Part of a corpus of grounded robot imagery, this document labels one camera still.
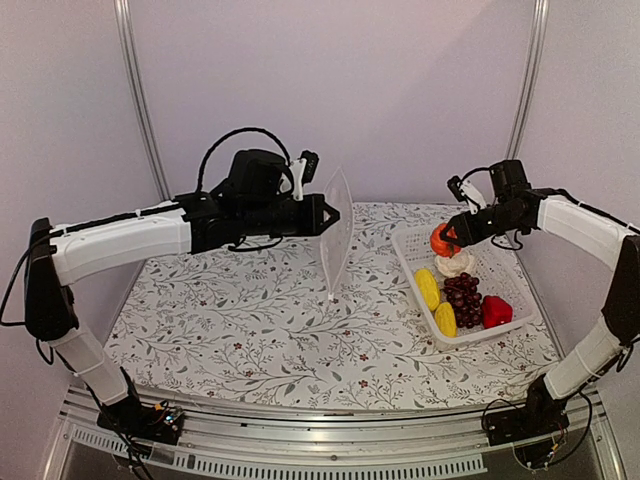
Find orange toy pumpkin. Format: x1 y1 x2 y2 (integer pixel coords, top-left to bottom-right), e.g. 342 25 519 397
430 223 461 258

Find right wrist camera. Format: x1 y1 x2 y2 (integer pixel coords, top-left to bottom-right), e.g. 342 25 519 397
447 176 487 214

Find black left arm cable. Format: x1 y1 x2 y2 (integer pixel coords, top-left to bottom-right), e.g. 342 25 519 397
0 127 292 329

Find aluminium front rail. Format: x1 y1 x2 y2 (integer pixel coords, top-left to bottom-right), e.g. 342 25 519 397
41 389 626 480

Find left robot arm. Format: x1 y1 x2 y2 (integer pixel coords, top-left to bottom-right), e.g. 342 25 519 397
24 149 340 434

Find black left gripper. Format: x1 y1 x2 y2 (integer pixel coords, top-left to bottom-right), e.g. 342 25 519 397
242 193 342 238

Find left aluminium frame post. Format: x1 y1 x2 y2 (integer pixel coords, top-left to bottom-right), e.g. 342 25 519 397
113 0 171 200

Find white plastic basket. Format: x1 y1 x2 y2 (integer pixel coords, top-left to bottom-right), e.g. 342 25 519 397
391 226 536 351

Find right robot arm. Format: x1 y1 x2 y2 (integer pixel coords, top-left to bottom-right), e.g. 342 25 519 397
440 159 639 436

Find white toy cauliflower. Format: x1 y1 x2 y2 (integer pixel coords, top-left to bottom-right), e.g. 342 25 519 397
435 250 477 278

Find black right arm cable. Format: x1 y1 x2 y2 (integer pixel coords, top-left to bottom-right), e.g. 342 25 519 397
459 167 640 251

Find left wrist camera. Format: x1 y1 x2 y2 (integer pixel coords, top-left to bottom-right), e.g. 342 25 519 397
289 150 319 201

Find floral patterned table mat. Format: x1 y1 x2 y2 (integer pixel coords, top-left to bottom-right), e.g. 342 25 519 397
106 203 558 409

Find right aluminium frame post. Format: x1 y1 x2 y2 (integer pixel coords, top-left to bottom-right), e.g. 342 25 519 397
505 0 550 159

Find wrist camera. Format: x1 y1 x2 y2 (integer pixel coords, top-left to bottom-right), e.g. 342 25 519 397
289 150 319 201
447 176 487 214

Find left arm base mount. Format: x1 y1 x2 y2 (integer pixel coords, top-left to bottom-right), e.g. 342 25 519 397
97 371 185 445

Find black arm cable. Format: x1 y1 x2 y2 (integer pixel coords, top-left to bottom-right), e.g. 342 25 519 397
0 127 292 329
459 167 640 251

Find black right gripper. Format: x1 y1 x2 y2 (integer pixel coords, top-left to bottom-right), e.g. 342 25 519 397
439 202 523 248

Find purple toy grapes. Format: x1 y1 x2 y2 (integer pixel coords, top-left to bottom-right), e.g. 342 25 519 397
443 273 483 329

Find red toy bell pepper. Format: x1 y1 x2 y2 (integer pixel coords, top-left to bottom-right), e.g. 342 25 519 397
481 296 513 329

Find aluminium frame post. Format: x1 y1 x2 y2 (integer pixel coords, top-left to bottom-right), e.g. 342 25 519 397
505 0 550 159
113 0 171 200

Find clear zip top bag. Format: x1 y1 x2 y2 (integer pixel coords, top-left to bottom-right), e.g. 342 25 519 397
319 167 354 301

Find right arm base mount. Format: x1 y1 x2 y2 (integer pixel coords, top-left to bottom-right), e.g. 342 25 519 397
481 379 569 446

